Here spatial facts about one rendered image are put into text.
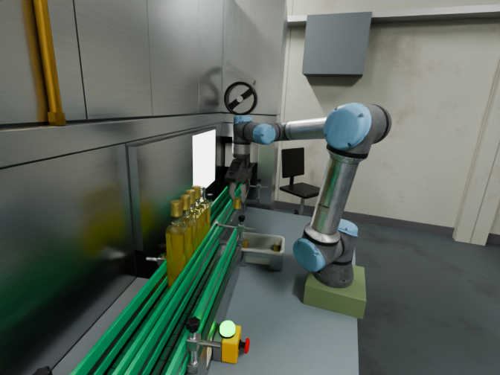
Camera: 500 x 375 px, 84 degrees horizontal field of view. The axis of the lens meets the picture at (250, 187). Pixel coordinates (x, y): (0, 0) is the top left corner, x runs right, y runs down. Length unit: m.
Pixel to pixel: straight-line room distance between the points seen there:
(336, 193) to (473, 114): 3.32
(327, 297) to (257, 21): 1.59
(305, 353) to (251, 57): 1.62
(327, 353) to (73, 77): 0.98
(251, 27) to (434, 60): 2.50
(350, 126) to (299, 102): 3.16
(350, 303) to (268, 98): 1.32
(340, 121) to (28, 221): 0.72
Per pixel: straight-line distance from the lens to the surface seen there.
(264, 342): 0.99
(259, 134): 1.03
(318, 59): 3.62
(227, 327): 0.87
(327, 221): 0.88
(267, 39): 1.95
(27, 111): 0.65
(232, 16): 2.02
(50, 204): 0.70
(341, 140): 0.77
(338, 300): 1.11
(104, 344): 0.74
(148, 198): 0.97
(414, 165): 3.99
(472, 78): 4.05
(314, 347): 1.00
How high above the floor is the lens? 1.45
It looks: 16 degrees down
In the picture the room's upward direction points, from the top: 3 degrees clockwise
